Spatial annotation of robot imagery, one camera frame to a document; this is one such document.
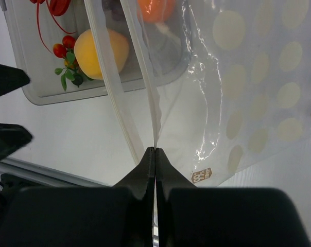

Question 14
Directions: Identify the clear plastic food tray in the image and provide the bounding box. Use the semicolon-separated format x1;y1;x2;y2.
2;1;189;105

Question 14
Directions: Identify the red lobster toy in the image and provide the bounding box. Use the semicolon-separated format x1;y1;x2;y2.
29;0;76;54

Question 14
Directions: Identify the clear dotted zip top bag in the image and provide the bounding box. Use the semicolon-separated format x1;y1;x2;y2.
85;1;311;186

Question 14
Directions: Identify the cherry tomato sprig toy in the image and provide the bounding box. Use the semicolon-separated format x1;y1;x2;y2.
53;35;84;92

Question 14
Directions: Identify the yellow mango toy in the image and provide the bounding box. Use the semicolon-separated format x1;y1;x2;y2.
74;29;130;80

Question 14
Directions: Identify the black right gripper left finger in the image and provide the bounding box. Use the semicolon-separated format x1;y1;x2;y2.
0;147;155;246

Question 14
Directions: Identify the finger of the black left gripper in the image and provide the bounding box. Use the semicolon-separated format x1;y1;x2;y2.
0;123;33;161
0;64;30;96

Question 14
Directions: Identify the orange fruit toy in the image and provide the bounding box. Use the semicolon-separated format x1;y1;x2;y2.
137;0;176;23

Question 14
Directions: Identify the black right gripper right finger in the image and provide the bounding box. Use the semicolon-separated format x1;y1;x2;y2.
155;148;311;246

